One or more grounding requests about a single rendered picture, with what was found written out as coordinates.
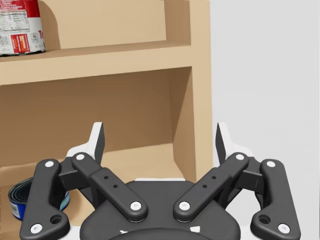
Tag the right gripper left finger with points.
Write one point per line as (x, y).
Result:
(115, 187)

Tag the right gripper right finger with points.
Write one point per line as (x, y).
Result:
(205, 186)

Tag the blue flat can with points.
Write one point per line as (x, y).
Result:
(18, 200)

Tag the red and white can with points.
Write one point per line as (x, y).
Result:
(22, 27)

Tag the pale wooden shelf unit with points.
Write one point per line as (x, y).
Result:
(112, 105)

